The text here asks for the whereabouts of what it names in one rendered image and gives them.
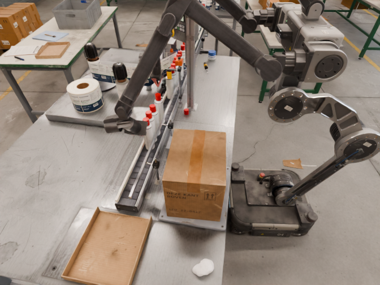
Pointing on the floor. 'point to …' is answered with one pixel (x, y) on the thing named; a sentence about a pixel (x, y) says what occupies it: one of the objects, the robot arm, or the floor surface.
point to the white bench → (29, 65)
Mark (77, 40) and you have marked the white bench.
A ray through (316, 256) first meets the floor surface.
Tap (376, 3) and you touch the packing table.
